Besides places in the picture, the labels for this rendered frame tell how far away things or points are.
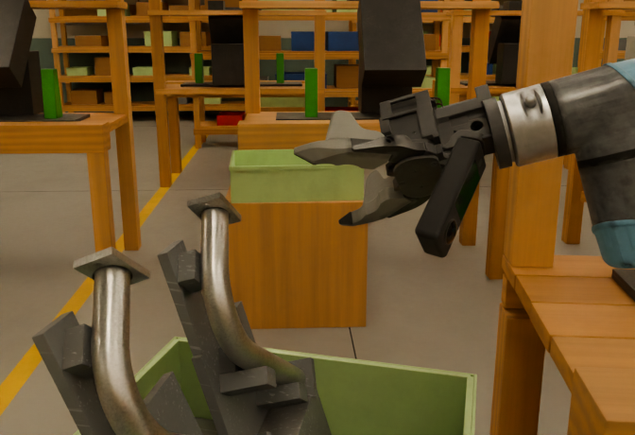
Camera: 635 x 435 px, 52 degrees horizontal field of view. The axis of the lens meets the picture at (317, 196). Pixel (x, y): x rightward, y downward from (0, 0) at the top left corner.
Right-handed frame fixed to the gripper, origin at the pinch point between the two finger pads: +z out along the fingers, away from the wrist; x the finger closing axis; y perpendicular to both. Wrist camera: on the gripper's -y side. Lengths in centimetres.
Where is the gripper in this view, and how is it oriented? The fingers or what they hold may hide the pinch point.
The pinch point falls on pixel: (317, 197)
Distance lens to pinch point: 68.8
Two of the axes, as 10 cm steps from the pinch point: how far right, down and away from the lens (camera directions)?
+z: -9.4, 2.4, 2.3
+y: -0.8, -8.4, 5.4
